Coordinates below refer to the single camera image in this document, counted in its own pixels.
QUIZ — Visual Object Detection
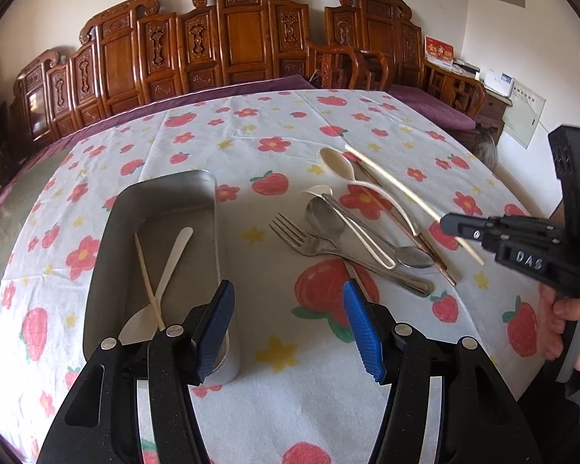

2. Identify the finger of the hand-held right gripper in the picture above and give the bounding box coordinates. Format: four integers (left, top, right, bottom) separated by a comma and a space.
440, 213, 564, 271

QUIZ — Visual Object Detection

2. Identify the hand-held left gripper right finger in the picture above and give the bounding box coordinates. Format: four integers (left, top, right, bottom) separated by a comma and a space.
342, 279, 544, 464

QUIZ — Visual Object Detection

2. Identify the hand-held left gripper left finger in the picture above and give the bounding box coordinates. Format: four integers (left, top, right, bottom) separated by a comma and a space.
36, 279, 236, 464

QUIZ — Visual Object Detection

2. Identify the brown wooden chopstick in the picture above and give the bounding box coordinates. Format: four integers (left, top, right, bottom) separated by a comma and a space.
360, 164, 458, 286
355, 159, 449, 273

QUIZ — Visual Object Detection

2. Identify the cream chopstick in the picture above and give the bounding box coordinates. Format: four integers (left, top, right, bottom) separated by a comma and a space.
344, 146, 485, 265
134, 233, 166, 332

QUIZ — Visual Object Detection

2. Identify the metal fork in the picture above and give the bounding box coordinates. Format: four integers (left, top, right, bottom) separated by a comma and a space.
269, 213, 433, 298

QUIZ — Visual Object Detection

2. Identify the metal tray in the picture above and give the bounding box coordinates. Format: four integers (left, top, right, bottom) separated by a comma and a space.
82, 169, 242, 382

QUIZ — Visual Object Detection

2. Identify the cream plastic spoon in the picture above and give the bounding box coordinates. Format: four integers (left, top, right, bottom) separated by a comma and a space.
317, 147, 420, 234
118, 227, 194, 346
301, 184, 336, 200

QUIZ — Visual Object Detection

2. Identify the person's right hand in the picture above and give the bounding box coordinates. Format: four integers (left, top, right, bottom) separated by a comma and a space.
536, 283, 580, 372

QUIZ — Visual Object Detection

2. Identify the metal spoon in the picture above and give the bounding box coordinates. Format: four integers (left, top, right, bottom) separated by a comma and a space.
333, 198, 436, 270
305, 196, 431, 297

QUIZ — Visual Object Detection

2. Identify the strawberry flower print tablecloth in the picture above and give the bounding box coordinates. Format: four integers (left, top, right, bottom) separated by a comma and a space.
0, 89, 561, 464

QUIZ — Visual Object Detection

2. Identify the grey fuzzy object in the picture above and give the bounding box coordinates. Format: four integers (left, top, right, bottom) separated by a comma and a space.
473, 128, 498, 171

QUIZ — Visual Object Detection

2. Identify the slim metal utensil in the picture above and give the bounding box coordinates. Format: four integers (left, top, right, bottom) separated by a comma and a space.
321, 193, 397, 270

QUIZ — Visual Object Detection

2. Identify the wooden side table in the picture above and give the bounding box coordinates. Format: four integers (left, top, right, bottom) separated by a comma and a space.
474, 92, 509, 142

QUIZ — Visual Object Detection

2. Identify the small purple seat cushion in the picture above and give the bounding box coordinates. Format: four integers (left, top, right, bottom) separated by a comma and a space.
389, 84, 477, 131

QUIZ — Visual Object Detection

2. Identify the white and blue box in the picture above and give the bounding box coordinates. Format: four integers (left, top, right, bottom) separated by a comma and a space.
483, 70, 514, 97

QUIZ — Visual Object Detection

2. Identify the stack of papers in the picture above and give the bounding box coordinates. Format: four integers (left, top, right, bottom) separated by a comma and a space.
452, 58, 481, 77

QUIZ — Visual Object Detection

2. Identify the red desk calendar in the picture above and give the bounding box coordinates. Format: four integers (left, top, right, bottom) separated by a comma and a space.
424, 36, 455, 68

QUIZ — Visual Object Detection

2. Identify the carved wooden armchair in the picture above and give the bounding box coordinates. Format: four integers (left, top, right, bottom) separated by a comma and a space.
324, 0, 486, 121

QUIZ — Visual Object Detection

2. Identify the carved wooden sofa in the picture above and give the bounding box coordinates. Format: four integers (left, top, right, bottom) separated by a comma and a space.
10, 0, 363, 155

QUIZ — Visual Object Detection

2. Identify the pale wall poster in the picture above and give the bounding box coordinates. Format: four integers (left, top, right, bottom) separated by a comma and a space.
503, 77, 547, 150

